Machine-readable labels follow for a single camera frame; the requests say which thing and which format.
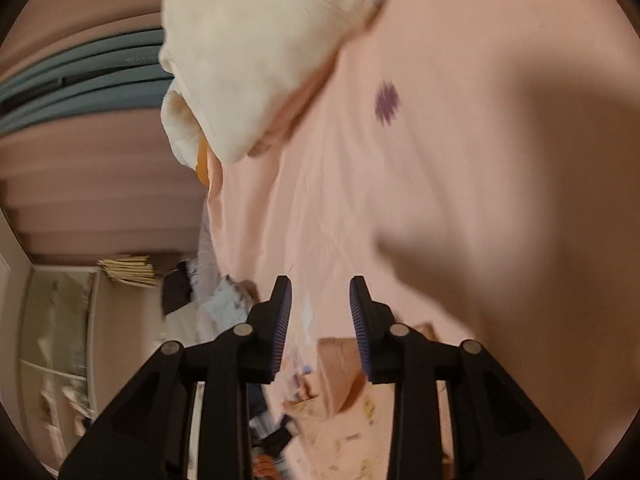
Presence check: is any pink printed long-sleeve shirt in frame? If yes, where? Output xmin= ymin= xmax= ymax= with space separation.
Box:
xmin=285 ymin=335 xmax=451 ymax=480

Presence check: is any white folded garment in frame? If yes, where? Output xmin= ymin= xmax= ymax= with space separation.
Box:
xmin=159 ymin=0 xmax=416 ymax=165

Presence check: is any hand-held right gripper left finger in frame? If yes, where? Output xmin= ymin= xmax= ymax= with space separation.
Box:
xmin=59 ymin=275 xmax=293 ymax=480

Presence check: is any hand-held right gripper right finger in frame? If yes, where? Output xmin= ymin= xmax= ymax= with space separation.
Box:
xmin=349 ymin=275 xmax=586 ymax=480

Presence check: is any dark brown pillow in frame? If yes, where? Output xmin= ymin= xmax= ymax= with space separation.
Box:
xmin=162 ymin=261 xmax=193 ymax=316

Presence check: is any stack of papers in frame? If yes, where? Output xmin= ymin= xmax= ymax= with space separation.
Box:
xmin=96 ymin=255 xmax=157 ymax=288

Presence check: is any white goose plush toy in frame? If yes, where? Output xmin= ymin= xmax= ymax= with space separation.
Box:
xmin=160 ymin=82 xmax=211 ymax=188

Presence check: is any plaid duvet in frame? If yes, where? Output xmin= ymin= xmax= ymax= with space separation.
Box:
xmin=200 ymin=275 xmax=261 ymax=331

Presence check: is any white cabinet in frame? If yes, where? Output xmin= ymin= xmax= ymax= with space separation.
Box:
xmin=17 ymin=265 xmax=101 ymax=461

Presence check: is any beige curtain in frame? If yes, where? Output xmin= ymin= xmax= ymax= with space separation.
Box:
xmin=0 ymin=0 xmax=216 ymax=261

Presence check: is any pink printed blanket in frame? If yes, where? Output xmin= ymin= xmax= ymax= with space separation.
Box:
xmin=202 ymin=0 xmax=640 ymax=480

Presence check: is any teal curtain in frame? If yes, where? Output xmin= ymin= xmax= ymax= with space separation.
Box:
xmin=0 ymin=27 xmax=176 ymax=133

